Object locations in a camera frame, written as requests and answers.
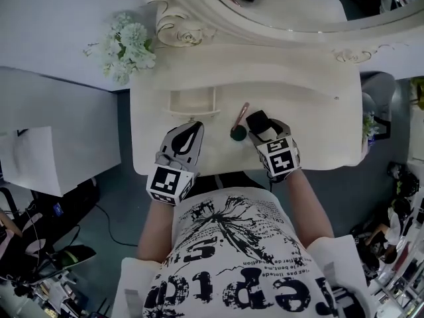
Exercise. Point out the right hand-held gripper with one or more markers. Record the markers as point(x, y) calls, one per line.
point(280, 161)

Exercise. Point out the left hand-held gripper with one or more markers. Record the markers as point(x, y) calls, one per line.
point(165, 182)

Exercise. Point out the small black box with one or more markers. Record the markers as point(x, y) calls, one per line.
point(260, 123)

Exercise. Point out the white vanity table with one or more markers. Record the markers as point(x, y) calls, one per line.
point(298, 131)

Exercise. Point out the green round item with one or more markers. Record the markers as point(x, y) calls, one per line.
point(238, 134)

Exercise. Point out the pink plastic tube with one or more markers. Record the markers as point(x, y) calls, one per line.
point(242, 113)

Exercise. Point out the small white drawer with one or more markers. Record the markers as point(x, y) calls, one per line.
point(192, 99)

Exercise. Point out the person's right forearm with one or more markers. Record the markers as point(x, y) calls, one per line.
point(308, 207)

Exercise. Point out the person's left forearm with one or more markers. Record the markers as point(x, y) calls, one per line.
point(155, 230)

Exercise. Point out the person's black trousers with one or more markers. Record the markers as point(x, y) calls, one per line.
point(232, 181)

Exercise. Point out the small white flower plant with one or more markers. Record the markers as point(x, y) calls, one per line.
point(369, 128)

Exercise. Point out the ornate white vanity mirror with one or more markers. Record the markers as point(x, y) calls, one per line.
point(258, 28)

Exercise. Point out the person's printed white t-shirt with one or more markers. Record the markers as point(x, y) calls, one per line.
point(232, 243)

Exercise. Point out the grey upholstered chair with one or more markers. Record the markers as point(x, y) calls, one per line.
point(377, 91)

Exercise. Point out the white artificial flowers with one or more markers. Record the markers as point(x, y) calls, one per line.
point(132, 36)

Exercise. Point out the white shelf unit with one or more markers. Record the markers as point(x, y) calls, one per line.
point(66, 104)

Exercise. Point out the white paper bag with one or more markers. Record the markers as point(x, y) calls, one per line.
point(33, 161)

